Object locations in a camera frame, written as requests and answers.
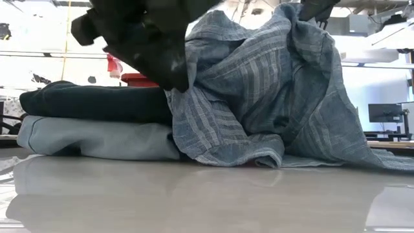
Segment red plastic laundry bin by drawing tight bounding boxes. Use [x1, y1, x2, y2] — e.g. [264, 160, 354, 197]
[121, 72, 160, 88]

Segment yellow cable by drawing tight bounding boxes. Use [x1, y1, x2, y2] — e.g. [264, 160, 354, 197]
[60, 0, 72, 82]

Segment black rounded object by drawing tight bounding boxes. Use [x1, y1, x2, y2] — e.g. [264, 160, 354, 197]
[0, 113, 28, 135]

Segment black pants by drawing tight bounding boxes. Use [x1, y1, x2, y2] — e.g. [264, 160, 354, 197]
[19, 80, 174, 126]

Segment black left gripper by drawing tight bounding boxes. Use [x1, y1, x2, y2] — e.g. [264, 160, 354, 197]
[70, 0, 224, 93]

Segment blue striped garment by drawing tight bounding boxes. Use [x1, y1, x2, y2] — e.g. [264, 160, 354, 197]
[164, 3, 414, 172]

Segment black computer monitor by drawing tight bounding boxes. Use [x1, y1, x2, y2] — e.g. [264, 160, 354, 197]
[367, 103, 404, 124]

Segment light blue denim jeans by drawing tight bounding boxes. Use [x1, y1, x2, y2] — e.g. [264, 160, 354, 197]
[16, 115, 182, 162]

